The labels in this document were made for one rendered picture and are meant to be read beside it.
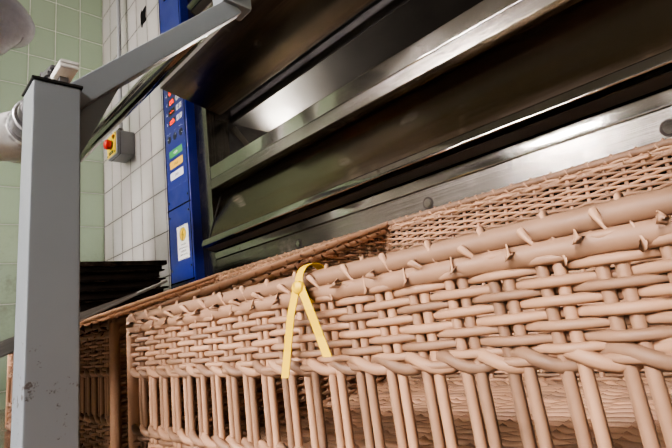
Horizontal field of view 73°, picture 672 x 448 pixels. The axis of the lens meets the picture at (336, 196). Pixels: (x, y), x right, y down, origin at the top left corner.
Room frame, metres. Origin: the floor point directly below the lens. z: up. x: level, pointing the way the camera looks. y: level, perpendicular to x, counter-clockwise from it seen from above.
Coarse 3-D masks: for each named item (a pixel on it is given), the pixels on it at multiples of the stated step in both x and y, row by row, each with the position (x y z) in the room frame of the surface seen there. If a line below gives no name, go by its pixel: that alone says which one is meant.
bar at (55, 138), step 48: (240, 0) 0.55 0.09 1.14; (144, 48) 0.45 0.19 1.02; (192, 48) 0.65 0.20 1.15; (48, 96) 0.38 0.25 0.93; (96, 96) 0.42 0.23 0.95; (144, 96) 0.77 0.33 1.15; (48, 144) 0.38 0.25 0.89; (96, 144) 0.95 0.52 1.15; (48, 192) 0.38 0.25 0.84; (48, 240) 0.38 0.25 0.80; (48, 288) 0.38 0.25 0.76; (48, 336) 0.38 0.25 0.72; (48, 384) 0.38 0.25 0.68; (48, 432) 0.38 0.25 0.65
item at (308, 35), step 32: (256, 0) 0.87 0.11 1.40; (288, 0) 0.87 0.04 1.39; (320, 0) 0.87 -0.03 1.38; (352, 0) 0.88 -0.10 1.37; (224, 32) 0.97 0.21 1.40; (256, 32) 0.97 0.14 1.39; (288, 32) 0.97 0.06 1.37; (320, 32) 0.97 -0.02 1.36; (192, 64) 1.09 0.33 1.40; (224, 64) 1.09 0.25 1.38; (256, 64) 1.09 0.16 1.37; (288, 64) 1.09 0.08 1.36; (192, 96) 1.23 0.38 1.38; (224, 96) 1.23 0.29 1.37
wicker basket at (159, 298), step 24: (264, 264) 1.08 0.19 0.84; (192, 288) 1.18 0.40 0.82; (120, 312) 1.05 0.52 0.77; (96, 336) 0.57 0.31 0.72; (120, 336) 0.54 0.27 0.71; (96, 360) 0.58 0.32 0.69; (120, 360) 0.54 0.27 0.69; (96, 384) 0.58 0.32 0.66; (120, 384) 0.54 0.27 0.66; (96, 408) 0.58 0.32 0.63; (120, 408) 0.54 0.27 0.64; (96, 432) 0.58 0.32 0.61; (120, 432) 0.54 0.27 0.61
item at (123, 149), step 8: (120, 136) 1.64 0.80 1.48; (128, 136) 1.66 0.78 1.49; (112, 144) 1.65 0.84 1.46; (120, 144) 1.64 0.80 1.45; (128, 144) 1.66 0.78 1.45; (112, 152) 1.65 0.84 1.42; (120, 152) 1.64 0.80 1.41; (128, 152) 1.66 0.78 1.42; (112, 160) 1.70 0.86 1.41; (120, 160) 1.71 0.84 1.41
